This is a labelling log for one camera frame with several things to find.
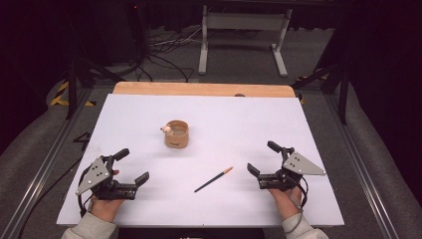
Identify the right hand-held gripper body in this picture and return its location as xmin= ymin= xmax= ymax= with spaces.
xmin=258 ymin=147 xmax=326 ymax=192

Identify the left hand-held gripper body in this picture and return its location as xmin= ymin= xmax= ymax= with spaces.
xmin=75 ymin=155 xmax=139 ymax=201

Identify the dark pencil with orange end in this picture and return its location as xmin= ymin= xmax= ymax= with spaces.
xmin=193 ymin=165 xmax=235 ymax=193

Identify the wooden pen holder with figurine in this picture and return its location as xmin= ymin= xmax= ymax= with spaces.
xmin=160 ymin=119 xmax=190 ymax=149

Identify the person's left hand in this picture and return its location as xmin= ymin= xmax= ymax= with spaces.
xmin=89 ymin=194 xmax=125 ymax=223

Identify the person's right hand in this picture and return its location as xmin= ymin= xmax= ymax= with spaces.
xmin=268 ymin=185 xmax=304 ymax=222

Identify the white table cover sheet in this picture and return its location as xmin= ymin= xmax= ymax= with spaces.
xmin=56 ymin=93 xmax=345 ymax=228

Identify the black angled stand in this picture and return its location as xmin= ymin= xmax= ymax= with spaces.
xmin=292 ymin=63 xmax=350 ymax=125

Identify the black tripod stand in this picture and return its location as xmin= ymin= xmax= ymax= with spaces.
xmin=64 ymin=56 xmax=127 ymax=120

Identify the wooden table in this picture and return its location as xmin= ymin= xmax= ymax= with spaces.
xmin=112 ymin=81 xmax=297 ymax=99

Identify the black tower with red light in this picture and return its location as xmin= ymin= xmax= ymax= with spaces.
xmin=127 ymin=1 xmax=149 ymax=66

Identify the white metal stand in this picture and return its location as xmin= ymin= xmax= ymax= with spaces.
xmin=197 ymin=4 xmax=294 ymax=78

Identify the left hand-held gripper black cable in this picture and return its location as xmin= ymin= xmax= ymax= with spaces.
xmin=77 ymin=165 xmax=95 ymax=218

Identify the right hand-held gripper cable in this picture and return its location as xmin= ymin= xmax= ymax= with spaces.
xmin=286 ymin=174 xmax=310 ymax=234

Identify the black triangular bracket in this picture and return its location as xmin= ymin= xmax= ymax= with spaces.
xmin=73 ymin=131 xmax=93 ymax=152

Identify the black floor cable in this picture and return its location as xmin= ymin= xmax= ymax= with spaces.
xmin=17 ymin=156 xmax=84 ymax=239

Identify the aluminium floor rail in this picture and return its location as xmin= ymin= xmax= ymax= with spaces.
xmin=0 ymin=88 xmax=96 ymax=239
xmin=322 ymin=93 xmax=403 ymax=239

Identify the bundle of floor cables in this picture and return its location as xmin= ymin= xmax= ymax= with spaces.
xmin=135 ymin=26 xmax=204 ymax=84

